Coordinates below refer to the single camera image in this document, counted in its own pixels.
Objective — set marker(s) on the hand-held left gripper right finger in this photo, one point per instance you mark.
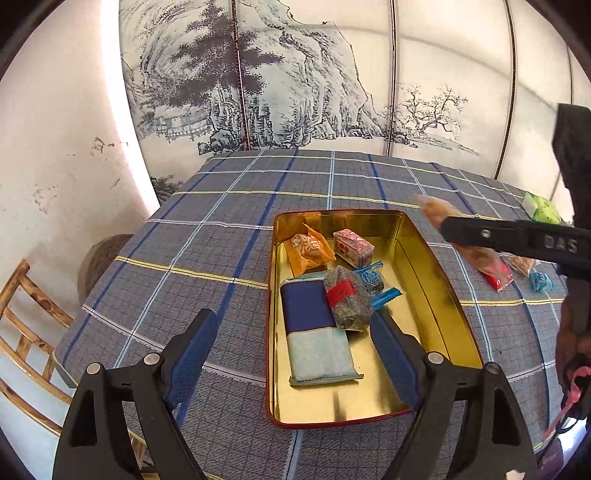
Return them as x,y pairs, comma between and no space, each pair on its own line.
392,355

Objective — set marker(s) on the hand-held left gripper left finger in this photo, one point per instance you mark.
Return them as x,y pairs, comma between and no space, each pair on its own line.
194,355

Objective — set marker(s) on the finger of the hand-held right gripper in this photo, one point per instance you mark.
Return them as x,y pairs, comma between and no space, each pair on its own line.
480,233

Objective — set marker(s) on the small clear fried snack packet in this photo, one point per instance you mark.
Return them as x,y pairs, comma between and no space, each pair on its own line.
521,264

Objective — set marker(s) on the red snack packet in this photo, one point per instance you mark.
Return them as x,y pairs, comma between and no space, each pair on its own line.
496,277

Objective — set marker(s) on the large clear fried twist packet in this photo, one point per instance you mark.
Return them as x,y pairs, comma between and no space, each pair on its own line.
436,210

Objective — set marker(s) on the red tin box gold interior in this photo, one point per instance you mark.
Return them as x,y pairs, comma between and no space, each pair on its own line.
429,314

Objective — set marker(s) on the grey sesame bar packet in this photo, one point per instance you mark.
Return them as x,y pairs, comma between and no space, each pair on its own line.
346,304

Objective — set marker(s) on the blue candy packet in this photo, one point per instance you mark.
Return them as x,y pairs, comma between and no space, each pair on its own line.
371,279
540,280

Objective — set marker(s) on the navy and light blue packet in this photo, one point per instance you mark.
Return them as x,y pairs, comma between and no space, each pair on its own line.
307,309

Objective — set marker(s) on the pink and white snack packet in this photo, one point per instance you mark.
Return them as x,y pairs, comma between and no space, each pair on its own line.
353,247

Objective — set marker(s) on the orange snack packet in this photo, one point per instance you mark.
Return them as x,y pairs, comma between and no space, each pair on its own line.
309,251

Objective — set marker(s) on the person's right hand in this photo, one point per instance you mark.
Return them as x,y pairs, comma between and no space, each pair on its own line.
565,355

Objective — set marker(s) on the green tissue pack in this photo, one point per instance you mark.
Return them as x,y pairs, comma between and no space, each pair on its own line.
542,210

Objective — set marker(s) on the brown round stool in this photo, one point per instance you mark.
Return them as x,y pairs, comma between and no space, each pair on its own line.
104,258

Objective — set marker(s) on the wooden chair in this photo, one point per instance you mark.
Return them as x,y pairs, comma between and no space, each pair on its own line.
18,286

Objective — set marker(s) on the purple clothing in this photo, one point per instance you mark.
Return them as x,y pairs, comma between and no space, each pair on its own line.
551,461

